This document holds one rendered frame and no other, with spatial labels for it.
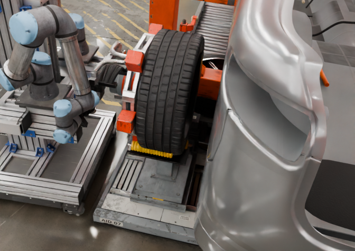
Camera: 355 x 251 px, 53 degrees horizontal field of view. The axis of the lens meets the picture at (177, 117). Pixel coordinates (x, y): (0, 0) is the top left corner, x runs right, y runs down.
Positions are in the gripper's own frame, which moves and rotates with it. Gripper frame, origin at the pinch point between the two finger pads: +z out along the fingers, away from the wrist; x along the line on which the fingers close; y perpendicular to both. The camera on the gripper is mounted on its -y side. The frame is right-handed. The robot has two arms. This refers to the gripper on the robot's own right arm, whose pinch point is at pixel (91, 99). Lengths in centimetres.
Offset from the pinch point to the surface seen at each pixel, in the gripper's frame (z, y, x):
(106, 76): -2.3, 17.5, -10.2
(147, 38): 24.7, 27.8, -22.8
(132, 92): -8.3, 15.0, -25.0
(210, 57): 131, -33, -52
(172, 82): -7, 24, -44
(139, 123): -15.6, 3.2, -30.8
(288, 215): -84, 42, -88
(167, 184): 6, -60, -45
